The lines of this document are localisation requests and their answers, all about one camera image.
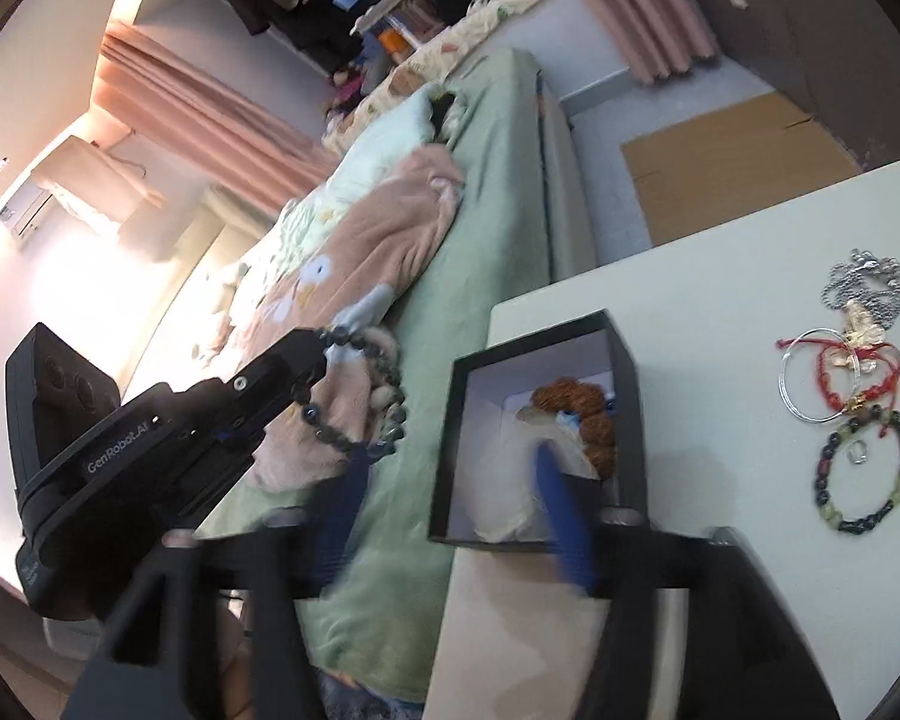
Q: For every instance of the flat cardboard sheet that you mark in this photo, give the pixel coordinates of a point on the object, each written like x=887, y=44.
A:
x=735, y=165

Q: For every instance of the butterfly shell pendant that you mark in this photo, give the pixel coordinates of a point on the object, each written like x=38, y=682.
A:
x=864, y=324

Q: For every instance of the pale green pillow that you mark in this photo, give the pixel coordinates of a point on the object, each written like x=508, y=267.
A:
x=375, y=139

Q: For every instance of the white air conditioner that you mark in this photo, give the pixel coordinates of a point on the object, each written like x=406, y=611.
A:
x=26, y=211

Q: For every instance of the pink curtain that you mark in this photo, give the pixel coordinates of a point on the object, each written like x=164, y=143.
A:
x=637, y=0
x=210, y=112

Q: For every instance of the bed with green sheet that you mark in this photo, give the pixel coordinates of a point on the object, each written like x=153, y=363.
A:
x=495, y=187

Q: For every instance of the pink printed blanket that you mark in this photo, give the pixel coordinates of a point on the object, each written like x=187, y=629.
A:
x=375, y=232

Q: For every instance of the black jewelry box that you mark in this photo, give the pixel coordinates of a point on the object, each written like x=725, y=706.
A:
x=615, y=360

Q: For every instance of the hanging dark clothes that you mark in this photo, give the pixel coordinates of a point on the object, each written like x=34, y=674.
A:
x=270, y=0

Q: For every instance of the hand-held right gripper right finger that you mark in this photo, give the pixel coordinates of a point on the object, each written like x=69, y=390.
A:
x=564, y=517

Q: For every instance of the silver bangle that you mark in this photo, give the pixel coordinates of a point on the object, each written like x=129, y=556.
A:
x=789, y=390

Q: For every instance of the pink hanging cloth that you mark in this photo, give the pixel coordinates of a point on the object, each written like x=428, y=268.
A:
x=97, y=180

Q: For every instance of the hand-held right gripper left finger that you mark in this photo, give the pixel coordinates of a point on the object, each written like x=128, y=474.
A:
x=339, y=504

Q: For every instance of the cream floral quilt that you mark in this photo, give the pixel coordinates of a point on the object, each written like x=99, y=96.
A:
x=450, y=34

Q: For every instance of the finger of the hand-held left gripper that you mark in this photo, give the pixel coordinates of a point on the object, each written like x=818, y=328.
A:
x=229, y=465
x=270, y=375

